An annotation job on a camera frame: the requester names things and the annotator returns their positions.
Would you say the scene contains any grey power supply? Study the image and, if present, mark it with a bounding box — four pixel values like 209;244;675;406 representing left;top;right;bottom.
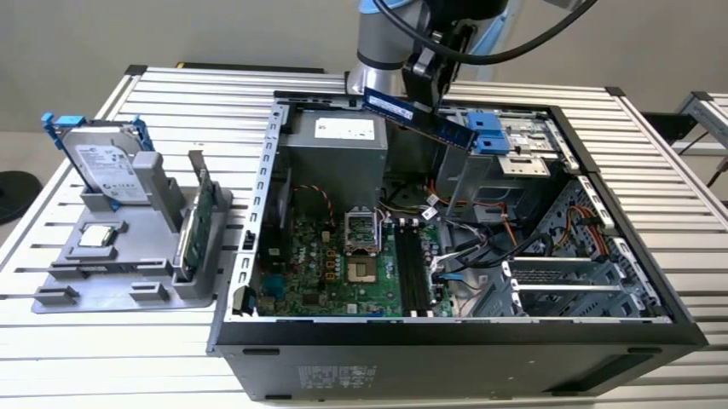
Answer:
280;108;391;210

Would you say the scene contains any silver CPU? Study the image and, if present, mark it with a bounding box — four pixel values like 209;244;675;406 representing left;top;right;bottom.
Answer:
77;226;114;248

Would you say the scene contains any silver disk bay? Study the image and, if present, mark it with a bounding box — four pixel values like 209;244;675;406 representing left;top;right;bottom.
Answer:
471;255;649;319

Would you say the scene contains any metal socket cover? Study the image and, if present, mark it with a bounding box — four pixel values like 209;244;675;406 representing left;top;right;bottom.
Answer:
343;206;380;256

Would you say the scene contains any blue RAM stick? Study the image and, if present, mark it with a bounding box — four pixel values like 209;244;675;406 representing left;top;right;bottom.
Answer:
362;86;478;149

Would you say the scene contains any grey parts rack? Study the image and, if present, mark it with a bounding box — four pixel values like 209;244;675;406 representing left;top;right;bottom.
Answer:
30;153;235;315

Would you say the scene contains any black PC case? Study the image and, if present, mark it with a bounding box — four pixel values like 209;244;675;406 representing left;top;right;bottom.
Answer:
203;89;709;404

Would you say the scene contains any black cable bundle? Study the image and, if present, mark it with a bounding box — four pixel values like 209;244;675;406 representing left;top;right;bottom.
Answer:
442;219;550;269

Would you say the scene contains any black RAM slot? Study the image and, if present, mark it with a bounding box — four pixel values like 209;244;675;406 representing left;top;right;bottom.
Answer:
402;219;419;317
416;219;432;317
395;219;412;317
410;219;426;317

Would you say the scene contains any twisted fan wire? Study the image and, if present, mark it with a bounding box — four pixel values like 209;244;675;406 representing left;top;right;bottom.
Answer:
289;183;337;228

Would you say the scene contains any blue plastic drive latch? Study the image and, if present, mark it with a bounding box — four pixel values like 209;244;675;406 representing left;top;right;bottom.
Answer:
463;111;508;155

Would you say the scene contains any graphics card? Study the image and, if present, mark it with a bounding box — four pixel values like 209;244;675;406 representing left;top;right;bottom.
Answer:
172;149;225;285

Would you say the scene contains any green motherboard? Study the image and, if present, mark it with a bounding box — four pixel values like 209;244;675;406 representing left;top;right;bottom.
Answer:
252;204;455;319

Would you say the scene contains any CPU socket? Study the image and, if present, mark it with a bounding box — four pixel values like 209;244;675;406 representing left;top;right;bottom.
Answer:
344;254;380;285

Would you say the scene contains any orange red wire bundle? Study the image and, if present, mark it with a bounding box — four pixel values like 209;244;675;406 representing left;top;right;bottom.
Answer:
562;204;609;263

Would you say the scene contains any aluminium slat side table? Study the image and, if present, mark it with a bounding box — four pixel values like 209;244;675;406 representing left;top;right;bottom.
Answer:
670;90;728;154

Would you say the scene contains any black table connector block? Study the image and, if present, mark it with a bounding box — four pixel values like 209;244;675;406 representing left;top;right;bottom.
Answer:
641;111;698;141

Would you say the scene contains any hard disk in blue carrier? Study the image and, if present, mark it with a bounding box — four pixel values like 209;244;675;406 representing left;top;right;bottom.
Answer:
40;112;156;212

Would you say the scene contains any black round object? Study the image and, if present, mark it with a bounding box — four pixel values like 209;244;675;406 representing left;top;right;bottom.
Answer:
0;170;42;225

